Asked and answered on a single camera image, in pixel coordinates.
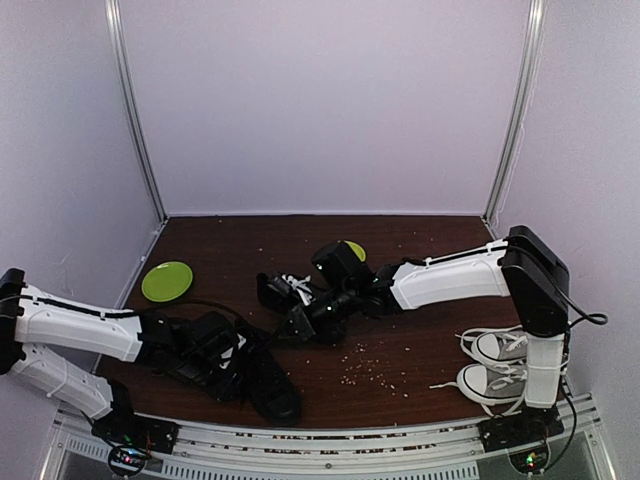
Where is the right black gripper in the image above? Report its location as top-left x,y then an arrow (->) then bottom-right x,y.
272,283 -> 358,343

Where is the black sneaker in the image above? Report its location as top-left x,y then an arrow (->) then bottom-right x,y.
256,272 -> 347,345
236,322 -> 302,427

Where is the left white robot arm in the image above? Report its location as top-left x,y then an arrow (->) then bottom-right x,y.
1,268 -> 246,444

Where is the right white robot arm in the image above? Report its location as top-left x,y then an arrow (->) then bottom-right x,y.
260,226 -> 569,442

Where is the green bowl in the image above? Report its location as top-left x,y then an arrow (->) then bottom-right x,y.
346,241 -> 366,262

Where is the green plate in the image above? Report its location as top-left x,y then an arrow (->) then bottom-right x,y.
141,261 -> 194,303

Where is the grey sneaker rear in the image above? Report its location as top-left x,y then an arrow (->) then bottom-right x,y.
457,326 -> 528,366

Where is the grey sneaker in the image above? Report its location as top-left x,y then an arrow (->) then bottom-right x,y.
457,326 -> 528,366
429,364 -> 527,417

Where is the grey sneaker front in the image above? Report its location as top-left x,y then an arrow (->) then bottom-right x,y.
429,364 -> 527,417

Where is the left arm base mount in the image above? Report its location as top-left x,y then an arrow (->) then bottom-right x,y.
85,412 -> 180,479

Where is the aluminium front rail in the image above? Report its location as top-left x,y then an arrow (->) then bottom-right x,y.
36,395 -> 621,479

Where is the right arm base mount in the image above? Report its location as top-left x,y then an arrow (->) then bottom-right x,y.
477,407 -> 564,476

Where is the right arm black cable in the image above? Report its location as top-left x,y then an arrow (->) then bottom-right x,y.
559,289 -> 609,329

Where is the left aluminium frame post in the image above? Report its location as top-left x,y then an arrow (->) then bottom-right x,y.
104,0 -> 168,223

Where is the aluminium frame post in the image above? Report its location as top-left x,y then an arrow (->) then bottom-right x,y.
483,0 -> 547,229
104,0 -> 168,223

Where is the right aluminium frame post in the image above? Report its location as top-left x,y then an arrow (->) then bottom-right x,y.
483,0 -> 547,229

